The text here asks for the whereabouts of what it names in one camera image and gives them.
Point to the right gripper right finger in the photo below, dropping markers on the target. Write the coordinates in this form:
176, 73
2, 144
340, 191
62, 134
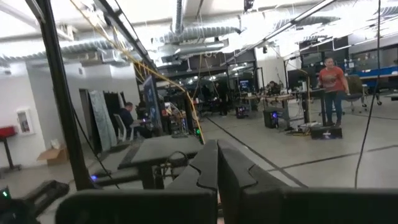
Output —
230, 174

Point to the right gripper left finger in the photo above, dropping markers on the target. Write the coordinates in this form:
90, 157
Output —
205, 168

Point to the black desk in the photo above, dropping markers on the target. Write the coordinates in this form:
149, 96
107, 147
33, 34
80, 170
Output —
161, 149

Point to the black floor computer tower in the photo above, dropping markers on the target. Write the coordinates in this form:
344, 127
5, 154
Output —
271, 119

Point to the person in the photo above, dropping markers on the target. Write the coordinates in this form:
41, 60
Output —
126, 118
273, 88
332, 81
222, 96

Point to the blue display screen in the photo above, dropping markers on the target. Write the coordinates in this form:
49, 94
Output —
152, 102

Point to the wooden work desk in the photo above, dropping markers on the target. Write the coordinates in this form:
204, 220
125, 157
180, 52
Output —
280, 97

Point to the white chair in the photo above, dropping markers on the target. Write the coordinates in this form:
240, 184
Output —
119, 127

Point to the black floor box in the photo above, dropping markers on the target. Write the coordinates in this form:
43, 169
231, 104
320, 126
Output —
326, 133

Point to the grey patterned panel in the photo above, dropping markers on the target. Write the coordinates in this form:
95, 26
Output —
102, 121

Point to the cardboard box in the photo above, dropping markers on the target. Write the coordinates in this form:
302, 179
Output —
54, 157

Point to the black office chair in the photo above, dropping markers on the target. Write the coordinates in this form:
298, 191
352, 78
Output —
354, 85

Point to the blue table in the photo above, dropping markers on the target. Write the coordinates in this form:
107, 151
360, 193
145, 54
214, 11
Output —
382, 72

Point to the red box on stand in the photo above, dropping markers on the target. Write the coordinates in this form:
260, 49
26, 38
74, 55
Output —
7, 132

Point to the silver ventilation duct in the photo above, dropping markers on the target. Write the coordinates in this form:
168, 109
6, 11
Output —
77, 46
202, 32

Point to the black aluminium rig frame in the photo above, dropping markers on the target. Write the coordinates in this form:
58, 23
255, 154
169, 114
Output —
62, 93

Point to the white wall cabinet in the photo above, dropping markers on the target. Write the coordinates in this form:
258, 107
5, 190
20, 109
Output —
25, 122

